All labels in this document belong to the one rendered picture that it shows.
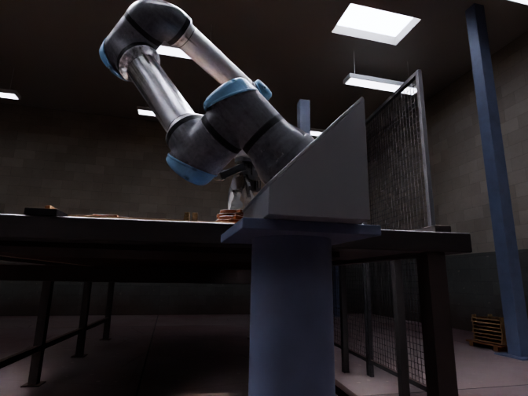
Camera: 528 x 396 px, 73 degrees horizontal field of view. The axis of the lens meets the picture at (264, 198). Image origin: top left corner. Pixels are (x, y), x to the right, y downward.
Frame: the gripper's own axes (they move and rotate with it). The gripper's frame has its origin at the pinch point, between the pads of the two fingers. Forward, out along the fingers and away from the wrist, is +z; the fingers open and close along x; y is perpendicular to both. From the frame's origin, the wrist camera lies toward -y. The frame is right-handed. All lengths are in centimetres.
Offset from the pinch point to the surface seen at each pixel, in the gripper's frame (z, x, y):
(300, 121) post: -119, 111, 147
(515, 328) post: 70, 37, 401
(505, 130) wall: -208, 56, 540
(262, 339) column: 33, -46, -27
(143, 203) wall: -141, 680, 228
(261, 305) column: 27, -45, -27
